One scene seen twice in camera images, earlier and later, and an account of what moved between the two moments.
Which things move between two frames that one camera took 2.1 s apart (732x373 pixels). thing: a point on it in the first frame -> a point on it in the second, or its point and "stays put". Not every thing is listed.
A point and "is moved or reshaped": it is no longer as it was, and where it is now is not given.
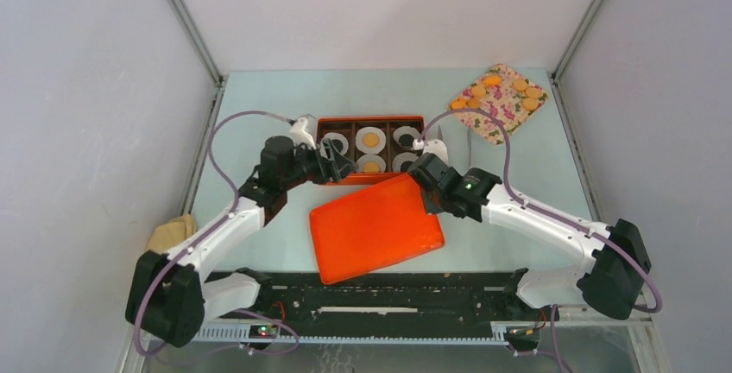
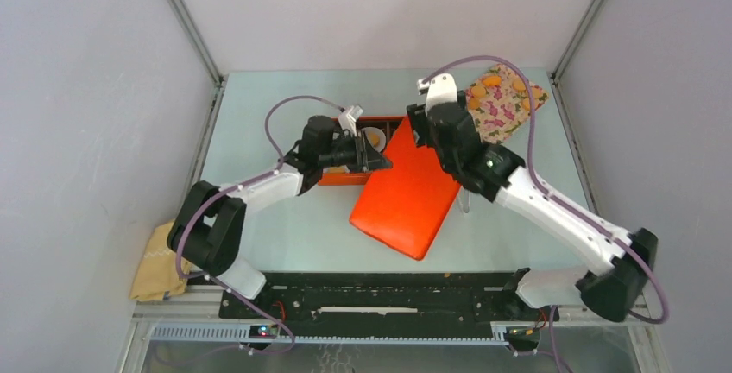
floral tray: [501, 92] stays put
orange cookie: [370, 140] stays put
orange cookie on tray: [492, 81] stays put
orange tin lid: [373, 227] is moved or reshaped
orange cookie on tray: [478, 91] stays put
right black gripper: [430, 208] -> [417, 127]
